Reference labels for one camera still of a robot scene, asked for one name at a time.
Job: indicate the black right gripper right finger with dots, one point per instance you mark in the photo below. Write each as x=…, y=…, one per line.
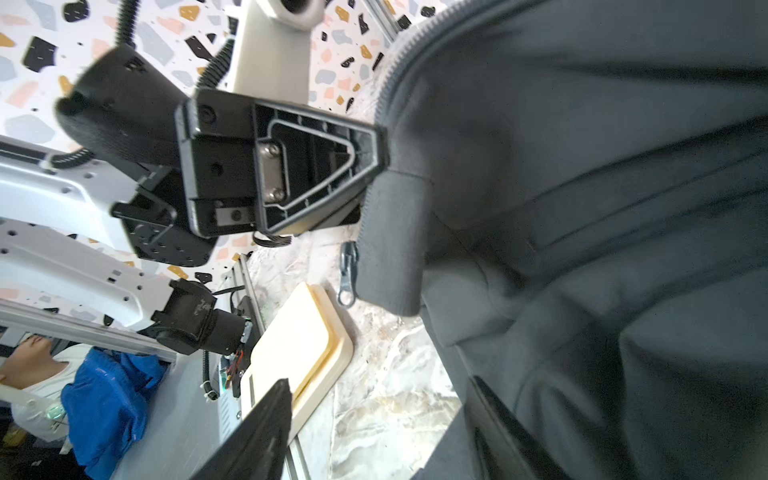
x=500, y=447

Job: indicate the grey zip-up jacket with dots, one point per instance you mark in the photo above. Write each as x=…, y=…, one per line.
x=575, y=204

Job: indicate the aluminium corner frame post left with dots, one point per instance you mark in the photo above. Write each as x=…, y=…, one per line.
x=384, y=18

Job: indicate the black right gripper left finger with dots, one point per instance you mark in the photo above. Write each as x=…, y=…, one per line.
x=256, y=450

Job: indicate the cream kitchen scale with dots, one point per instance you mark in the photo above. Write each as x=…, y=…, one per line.
x=306, y=344

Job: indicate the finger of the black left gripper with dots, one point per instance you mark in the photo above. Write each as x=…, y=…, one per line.
x=309, y=165

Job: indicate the person in blue clothing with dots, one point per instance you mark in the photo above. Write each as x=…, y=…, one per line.
x=96, y=399

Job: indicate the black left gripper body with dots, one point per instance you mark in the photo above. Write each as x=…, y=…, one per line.
x=125, y=112

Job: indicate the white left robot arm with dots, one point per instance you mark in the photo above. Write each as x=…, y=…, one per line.
x=56, y=230

